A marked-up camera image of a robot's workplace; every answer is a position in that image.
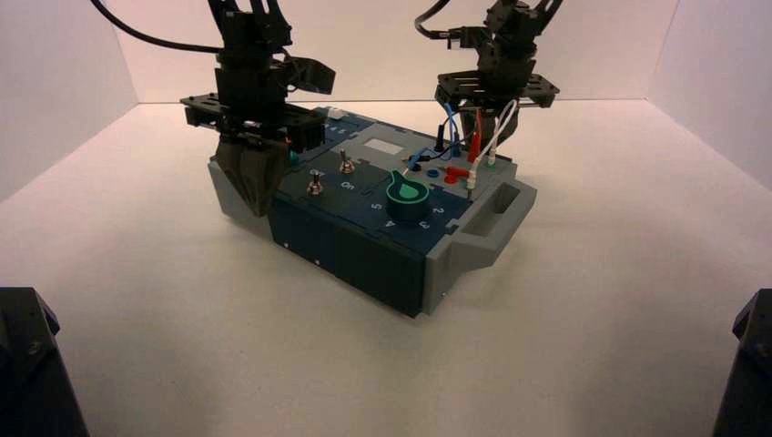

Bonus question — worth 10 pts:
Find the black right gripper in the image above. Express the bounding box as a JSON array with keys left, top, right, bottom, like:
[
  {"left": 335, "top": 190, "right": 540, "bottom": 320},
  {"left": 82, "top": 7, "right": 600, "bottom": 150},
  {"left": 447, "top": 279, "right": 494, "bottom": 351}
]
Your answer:
[{"left": 434, "top": 30, "right": 562, "bottom": 149}]

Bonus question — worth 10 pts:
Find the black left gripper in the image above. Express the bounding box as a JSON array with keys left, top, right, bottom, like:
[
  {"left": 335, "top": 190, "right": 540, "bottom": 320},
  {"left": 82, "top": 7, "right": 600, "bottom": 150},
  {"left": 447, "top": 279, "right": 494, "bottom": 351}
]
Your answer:
[{"left": 179, "top": 50, "right": 328, "bottom": 219}]

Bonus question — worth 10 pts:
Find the grey and teal task box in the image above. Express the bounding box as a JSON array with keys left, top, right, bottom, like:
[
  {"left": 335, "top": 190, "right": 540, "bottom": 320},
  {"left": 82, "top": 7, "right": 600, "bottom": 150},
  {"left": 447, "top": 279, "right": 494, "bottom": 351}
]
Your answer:
[{"left": 207, "top": 107, "right": 539, "bottom": 320}]

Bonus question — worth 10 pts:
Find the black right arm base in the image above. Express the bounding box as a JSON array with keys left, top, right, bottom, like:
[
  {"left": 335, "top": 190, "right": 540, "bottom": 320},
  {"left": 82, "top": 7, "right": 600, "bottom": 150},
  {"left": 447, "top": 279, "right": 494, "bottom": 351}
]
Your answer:
[{"left": 711, "top": 288, "right": 772, "bottom": 437}]

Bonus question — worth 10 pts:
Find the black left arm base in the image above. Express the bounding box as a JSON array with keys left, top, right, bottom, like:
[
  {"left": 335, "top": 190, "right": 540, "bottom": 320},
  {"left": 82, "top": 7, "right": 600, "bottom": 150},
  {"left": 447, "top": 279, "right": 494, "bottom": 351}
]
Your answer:
[{"left": 0, "top": 287, "right": 92, "bottom": 437}]

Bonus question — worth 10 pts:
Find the grey display screen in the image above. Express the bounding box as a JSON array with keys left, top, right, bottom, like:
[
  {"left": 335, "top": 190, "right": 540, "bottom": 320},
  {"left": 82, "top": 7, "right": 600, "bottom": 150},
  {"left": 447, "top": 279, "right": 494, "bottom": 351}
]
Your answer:
[{"left": 363, "top": 138, "right": 405, "bottom": 157}]

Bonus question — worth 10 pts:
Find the green rotary knob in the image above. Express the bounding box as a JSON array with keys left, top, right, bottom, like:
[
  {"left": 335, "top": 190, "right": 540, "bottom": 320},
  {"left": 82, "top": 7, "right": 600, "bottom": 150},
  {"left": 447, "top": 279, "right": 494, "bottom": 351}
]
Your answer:
[{"left": 385, "top": 169, "right": 432, "bottom": 224}]

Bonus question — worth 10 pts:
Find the white jumper cable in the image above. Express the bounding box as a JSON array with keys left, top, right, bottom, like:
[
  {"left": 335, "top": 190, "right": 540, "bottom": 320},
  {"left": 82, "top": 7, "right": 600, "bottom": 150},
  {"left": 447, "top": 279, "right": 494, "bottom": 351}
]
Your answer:
[{"left": 466, "top": 98, "right": 521, "bottom": 201}]

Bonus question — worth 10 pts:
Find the blue jumper cable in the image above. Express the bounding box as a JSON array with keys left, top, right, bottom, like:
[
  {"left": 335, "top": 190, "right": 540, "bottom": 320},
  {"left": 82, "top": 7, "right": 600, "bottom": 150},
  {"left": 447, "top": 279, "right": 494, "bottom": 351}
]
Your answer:
[{"left": 405, "top": 101, "right": 467, "bottom": 172}]

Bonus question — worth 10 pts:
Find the red jumper cable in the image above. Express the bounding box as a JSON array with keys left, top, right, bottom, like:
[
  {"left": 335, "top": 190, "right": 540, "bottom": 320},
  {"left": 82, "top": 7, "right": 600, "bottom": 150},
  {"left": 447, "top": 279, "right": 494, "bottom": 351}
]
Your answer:
[{"left": 442, "top": 108, "right": 484, "bottom": 185}]

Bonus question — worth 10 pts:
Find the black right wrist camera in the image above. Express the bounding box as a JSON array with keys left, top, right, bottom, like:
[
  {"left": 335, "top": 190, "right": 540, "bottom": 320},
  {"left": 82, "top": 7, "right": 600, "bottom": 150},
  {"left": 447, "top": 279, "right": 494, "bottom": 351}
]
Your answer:
[{"left": 442, "top": 26, "right": 487, "bottom": 56}]

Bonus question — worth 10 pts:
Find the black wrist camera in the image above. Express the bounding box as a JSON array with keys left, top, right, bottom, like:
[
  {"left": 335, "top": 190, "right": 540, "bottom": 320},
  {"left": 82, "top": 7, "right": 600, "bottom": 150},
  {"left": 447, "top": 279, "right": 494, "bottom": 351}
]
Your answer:
[
  {"left": 442, "top": 26, "right": 487, "bottom": 56},
  {"left": 279, "top": 56, "right": 337, "bottom": 97}
]

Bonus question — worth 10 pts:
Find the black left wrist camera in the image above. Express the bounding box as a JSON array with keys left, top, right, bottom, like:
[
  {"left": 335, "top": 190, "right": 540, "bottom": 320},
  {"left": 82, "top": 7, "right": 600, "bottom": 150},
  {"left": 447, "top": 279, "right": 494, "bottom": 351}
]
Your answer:
[{"left": 279, "top": 56, "right": 337, "bottom": 97}]

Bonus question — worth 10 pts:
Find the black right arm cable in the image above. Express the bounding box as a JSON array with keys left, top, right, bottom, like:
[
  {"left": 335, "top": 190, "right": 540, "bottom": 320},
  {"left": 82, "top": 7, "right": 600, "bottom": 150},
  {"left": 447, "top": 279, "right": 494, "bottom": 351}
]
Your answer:
[{"left": 414, "top": 0, "right": 453, "bottom": 39}]

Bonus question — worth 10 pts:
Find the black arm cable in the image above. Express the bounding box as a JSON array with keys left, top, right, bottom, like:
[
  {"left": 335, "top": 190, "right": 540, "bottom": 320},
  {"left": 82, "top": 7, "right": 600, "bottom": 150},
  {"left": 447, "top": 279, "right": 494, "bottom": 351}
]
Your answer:
[
  {"left": 88, "top": 0, "right": 223, "bottom": 55},
  {"left": 414, "top": 0, "right": 453, "bottom": 39}
]

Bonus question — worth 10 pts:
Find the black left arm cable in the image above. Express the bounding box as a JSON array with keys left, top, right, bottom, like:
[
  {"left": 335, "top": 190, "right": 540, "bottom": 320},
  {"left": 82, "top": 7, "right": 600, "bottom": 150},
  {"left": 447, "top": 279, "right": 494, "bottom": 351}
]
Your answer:
[{"left": 88, "top": 0, "right": 223, "bottom": 55}]

